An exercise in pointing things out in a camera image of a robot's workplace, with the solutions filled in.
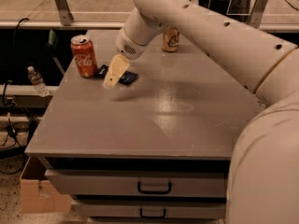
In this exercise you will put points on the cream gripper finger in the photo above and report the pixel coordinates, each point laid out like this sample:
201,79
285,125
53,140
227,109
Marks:
118,66

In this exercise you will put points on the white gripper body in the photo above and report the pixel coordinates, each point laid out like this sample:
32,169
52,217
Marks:
129,47

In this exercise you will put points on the blue rxbar blueberry wrapper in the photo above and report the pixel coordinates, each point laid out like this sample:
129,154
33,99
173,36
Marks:
127,78

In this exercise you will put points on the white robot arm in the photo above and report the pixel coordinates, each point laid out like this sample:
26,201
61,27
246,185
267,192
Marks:
263,182

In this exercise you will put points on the red coke can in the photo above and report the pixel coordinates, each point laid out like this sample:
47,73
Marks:
84,56

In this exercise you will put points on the gold soda can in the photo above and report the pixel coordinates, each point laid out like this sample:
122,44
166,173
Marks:
170,39

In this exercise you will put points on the clear plastic water bottle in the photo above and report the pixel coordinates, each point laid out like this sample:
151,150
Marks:
37,81

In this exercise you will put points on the grey drawer cabinet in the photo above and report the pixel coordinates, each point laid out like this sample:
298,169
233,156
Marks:
182,115

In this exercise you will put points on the upper grey drawer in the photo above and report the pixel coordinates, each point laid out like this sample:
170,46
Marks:
117,183

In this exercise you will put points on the grey drawer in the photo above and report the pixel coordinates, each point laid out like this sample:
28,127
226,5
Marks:
154,209
117,183

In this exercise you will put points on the brown cardboard box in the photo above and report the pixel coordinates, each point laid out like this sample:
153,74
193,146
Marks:
38,195

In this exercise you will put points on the lower grey drawer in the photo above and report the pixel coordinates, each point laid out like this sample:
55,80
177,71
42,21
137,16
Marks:
154,209

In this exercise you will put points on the left metal railing bracket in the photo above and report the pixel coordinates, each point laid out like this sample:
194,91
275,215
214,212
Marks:
65,14

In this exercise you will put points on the metal railing bracket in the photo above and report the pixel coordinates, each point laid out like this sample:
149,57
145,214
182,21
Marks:
65,14
256,14

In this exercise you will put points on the green handled tool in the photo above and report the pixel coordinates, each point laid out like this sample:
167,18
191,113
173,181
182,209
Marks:
51,45

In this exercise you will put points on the right metal railing bracket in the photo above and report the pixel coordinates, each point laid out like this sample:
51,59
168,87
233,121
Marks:
256,14

